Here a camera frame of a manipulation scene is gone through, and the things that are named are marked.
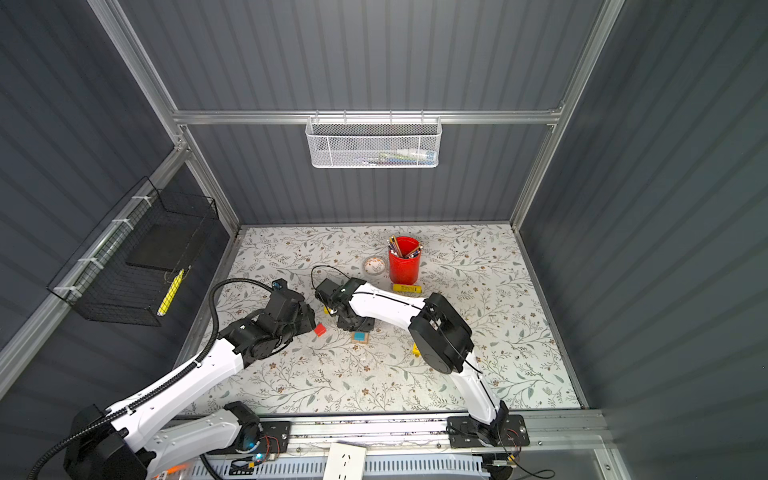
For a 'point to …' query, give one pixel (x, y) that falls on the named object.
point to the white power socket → (345, 462)
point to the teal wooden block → (359, 336)
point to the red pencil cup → (404, 259)
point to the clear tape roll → (375, 265)
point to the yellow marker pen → (405, 288)
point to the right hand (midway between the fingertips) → (357, 328)
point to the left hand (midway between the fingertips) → (308, 314)
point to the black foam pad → (165, 246)
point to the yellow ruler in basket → (170, 294)
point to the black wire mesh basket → (128, 269)
